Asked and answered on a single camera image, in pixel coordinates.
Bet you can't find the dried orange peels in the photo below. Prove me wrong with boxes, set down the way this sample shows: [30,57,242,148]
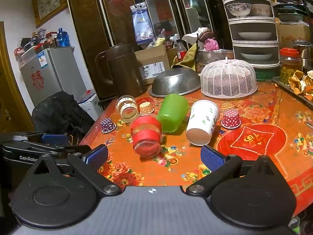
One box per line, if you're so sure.
[288,70,313,96]

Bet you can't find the plain cardboard box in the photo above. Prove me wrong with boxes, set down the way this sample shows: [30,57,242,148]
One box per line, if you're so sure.
[275,18,311,50]

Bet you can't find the brown plastic pitcher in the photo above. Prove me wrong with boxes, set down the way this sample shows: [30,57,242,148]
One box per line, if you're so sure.
[94,43,147,99]

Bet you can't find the white cardboard box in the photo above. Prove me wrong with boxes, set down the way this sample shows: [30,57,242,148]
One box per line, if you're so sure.
[77,93,103,122]

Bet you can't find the brown wardrobe with mirrors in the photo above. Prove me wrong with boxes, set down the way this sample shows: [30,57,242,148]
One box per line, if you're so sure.
[67,0,228,99]

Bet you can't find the pickle jar with red lid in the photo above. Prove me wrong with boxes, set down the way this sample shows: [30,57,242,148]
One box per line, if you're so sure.
[279,48,301,84]

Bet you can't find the black bag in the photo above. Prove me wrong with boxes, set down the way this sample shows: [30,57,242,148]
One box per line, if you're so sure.
[31,91,96,143]

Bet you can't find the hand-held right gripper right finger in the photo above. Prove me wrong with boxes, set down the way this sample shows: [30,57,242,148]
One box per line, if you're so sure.
[186,145,282,196]

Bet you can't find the wooden wall clock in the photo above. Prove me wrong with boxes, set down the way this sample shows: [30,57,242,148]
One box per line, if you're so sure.
[31,0,68,27]

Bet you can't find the blue floral bowl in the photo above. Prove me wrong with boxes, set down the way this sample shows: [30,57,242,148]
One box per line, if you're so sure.
[226,3,252,18]

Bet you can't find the yellow green cloth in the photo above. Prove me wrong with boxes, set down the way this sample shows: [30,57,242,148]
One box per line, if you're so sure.
[171,43,200,71]

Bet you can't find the white mesh food cover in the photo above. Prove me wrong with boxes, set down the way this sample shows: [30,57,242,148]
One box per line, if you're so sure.
[200,56,259,99]

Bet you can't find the white floral paper cup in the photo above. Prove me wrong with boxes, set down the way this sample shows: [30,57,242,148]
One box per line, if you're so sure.
[185,99,221,146]

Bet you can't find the blue and white gift bag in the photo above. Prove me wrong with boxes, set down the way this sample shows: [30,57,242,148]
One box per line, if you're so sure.
[129,2,156,45]

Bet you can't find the steel basin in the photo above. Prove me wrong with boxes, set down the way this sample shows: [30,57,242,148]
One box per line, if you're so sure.
[197,49,235,73]

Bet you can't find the cardboard box with label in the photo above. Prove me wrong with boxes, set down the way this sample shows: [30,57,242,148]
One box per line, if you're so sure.
[134,44,171,85]

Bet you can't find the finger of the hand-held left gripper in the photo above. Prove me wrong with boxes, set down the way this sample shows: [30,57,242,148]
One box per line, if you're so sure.
[40,134,70,145]
[56,145,92,155]

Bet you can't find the yellow wooden door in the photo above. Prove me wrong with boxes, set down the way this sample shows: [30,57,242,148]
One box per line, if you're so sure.
[0,21,35,134]

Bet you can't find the clear glass cup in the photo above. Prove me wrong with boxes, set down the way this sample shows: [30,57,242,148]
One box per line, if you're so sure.
[115,95,139,124]

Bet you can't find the cola bottle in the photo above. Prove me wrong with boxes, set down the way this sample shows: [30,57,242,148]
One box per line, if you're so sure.
[176,39,188,62]

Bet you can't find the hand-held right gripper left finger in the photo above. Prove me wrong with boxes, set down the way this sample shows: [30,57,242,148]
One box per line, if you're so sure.
[27,144,122,197]

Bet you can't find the steel colander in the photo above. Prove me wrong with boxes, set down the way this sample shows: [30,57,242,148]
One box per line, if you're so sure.
[149,68,201,98]

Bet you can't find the green plastic basket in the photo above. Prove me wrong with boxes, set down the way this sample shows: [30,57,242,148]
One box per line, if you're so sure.
[254,67,281,81]

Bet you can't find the pink floral bowl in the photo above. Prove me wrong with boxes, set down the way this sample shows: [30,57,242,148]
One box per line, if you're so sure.
[251,4,272,17]

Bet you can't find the purple dotted cupcake cup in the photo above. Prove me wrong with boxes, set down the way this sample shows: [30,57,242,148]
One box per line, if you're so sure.
[100,117,117,134]

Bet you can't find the red banded glass cup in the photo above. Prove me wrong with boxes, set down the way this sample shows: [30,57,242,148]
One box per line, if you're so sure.
[130,114,163,158]

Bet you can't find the dark metal tray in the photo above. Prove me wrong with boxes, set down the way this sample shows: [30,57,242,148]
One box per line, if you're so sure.
[272,76,313,108]

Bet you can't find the steel pot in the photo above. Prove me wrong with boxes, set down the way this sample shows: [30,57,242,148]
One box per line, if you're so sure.
[293,39,313,73]

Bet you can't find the white plate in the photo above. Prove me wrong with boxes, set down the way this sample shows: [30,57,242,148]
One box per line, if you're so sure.
[240,52,273,61]
[237,32,273,40]

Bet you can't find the red floral tablecloth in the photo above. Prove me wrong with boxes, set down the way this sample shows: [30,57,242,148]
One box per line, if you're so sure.
[79,80,313,217]

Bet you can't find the silver refrigerator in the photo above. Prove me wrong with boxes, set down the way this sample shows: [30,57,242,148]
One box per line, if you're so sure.
[19,46,87,107]

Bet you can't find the small orange paper cup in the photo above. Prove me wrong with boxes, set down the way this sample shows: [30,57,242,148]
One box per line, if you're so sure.
[139,101,155,114]

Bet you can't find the blue water bottle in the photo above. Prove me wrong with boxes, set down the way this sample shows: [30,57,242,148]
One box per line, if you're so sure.
[56,28,71,48]

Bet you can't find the white tiered dish rack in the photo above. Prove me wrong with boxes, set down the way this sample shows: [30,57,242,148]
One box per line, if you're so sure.
[217,0,281,68]

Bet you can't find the red dotted cupcake cup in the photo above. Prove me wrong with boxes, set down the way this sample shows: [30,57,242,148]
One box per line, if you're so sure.
[221,109,241,130]

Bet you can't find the pink plastic bag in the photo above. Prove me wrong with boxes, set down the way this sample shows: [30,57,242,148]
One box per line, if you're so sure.
[203,38,220,52]

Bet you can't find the green plastic cup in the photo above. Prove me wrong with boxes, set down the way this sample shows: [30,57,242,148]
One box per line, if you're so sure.
[157,93,190,133]

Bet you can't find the yellow snack bag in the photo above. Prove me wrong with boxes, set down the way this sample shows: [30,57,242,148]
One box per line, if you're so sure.
[146,36,167,50]

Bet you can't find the white plastic bag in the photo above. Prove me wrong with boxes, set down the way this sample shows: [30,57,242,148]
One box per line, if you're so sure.
[181,27,214,45]

